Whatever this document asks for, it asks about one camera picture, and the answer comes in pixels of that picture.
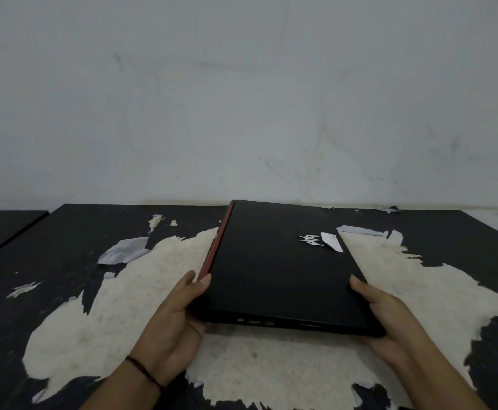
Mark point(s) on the person's right forearm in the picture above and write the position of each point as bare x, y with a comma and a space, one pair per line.
434, 375

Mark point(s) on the person's right thumb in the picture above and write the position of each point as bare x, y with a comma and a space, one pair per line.
370, 294

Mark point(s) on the black laptop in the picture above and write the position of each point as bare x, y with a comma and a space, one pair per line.
281, 273

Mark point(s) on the person's left hand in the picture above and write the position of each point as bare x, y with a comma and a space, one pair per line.
170, 333

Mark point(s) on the person's left forearm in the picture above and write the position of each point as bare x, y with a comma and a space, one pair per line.
123, 386

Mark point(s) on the person's left thumb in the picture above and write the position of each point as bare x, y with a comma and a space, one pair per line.
198, 284

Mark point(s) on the person's right hand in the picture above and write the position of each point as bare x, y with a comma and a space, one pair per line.
387, 322

